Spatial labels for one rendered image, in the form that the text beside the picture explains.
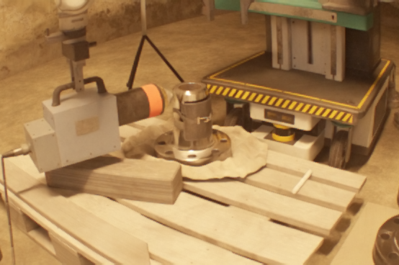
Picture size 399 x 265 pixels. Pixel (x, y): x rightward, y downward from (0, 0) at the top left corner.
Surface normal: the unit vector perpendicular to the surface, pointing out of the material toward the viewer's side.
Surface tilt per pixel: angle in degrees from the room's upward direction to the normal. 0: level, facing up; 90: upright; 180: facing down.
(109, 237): 0
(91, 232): 0
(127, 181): 90
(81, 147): 90
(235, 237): 0
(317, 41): 90
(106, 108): 90
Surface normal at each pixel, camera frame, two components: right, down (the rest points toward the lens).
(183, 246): -0.04, -0.92
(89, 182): -0.24, 0.39
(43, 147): 0.54, 0.31
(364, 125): -0.57, 0.35
